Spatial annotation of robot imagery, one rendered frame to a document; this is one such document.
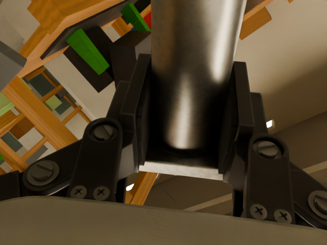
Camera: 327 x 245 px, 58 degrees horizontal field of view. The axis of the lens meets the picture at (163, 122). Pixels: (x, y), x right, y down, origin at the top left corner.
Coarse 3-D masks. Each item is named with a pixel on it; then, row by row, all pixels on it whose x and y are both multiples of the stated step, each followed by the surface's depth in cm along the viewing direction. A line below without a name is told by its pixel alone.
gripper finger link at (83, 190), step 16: (96, 128) 10; (112, 128) 10; (96, 144) 9; (112, 144) 9; (80, 160) 9; (96, 160) 9; (112, 160) 9; (80, 176) 8; (96, 176) 8; (112, 176) 8; (80, 192) 8; (96, 192) 8; (112, 192) 8
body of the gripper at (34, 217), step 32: (0, 224) 6; (32, 224) 6; (64, 224) 6; (96, 224) 6; (128, 224) 6; (160, 224) 6; (192, 224) 6; (224, 224) 7; (256, 224) 7; (288, 224) 7
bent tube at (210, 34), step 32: (160, 0) 8; (192, 0) 8; (224, 0) 8; (160, 32) 9; (192, 32) 9; (224, 32) 9; (160, 64) 10; (192, 64) 9; (224, 64) 10; (160, 96) 11; (192, 96) 10; (224, 96) 11; (160, 128) 12; (192, 128) 11; (160, 160) 12; (192, 160) 12
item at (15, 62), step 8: (0, 48) 22; (8, 48) 22; (0, 56) 22; (8, 56) 22; (16, 56) 23; (0, 64) 22; (8, 64) 22; (16, 64) 22; (24, 64) 23; (0, 72) 23; (8, 72) 23; (16, 72) 23; (0, 80) 24; (8, 80) 24; (0, 88) 24
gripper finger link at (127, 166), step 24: (144, 72) 11; (120, 96) 12; (144, 96) 10; (120, 120) 10; (144, 120) 11; (72, 144) 10; (144, 144) 11; (48, 168) 9; (72, 168) 9; (120, 168) 10; (48, 192) 9
